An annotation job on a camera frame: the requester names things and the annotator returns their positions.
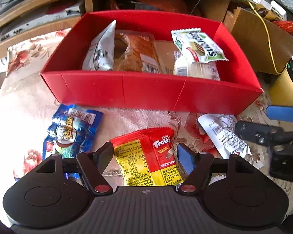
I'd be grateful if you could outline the blue sausage snack packet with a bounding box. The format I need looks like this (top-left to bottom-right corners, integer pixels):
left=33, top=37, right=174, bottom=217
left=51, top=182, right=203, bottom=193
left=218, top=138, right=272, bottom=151
left=42, top=104, right=104, bottom=180

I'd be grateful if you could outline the white red sachet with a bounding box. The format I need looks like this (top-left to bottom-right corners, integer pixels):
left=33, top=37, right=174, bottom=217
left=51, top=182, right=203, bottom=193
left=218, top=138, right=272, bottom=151
left=197, top=113, right=251, bottom=159

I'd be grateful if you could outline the red yellow Trolli packet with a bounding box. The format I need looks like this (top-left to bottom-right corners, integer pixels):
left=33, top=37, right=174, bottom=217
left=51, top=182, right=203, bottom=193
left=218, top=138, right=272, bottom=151
left=110, top=127, right=183, bottom=186

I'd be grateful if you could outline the pink red cake packet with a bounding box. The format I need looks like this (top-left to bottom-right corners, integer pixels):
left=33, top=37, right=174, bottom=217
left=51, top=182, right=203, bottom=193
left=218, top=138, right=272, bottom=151
left=173, top=51, right=220, bottom=81

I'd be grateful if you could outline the green Kaprons wafer packet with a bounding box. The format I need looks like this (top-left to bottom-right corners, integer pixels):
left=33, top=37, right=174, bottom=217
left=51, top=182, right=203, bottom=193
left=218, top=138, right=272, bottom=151
left=171, top=28, right=228, bottom=63

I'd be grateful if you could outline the orange spicy snack packet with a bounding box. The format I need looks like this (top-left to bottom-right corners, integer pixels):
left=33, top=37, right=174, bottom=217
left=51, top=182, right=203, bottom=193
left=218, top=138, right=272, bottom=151
left=113, top=30, right=163, bottom=74

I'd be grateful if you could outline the yellow trash bin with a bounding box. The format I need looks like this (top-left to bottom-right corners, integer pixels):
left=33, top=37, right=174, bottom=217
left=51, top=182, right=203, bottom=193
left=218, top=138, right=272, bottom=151
left=269, top=56, right=293, bottom=106

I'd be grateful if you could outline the brown cardboard box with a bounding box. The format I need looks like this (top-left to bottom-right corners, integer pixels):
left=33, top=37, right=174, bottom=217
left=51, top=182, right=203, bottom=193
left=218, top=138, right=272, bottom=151
left=223, top=7, right=293, bottom=75

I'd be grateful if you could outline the red cardboard box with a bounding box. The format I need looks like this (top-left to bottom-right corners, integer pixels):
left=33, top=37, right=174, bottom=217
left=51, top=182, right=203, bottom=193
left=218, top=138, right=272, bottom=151
left=41, top=10, right=263, bottom=115

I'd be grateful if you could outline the red plastic bag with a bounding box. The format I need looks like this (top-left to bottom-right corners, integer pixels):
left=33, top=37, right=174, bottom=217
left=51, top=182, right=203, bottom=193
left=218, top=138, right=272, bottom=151
left=273, top=21, right=293, bottom=35

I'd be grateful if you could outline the floral beige table cloth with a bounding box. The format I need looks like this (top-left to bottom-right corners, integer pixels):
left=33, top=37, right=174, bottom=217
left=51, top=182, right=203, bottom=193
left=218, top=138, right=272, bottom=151
left=0, top=27, right=293, bottom=212

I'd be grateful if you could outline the silver media player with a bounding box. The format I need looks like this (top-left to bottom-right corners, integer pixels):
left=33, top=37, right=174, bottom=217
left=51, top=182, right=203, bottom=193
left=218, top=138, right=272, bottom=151
left=0, top=0, right=85, bottom=41

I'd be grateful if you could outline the yellow cable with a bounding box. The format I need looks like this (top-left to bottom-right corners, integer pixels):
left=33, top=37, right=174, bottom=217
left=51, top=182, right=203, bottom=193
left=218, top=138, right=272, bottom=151
left=232, top=0, right=288, bottom=75

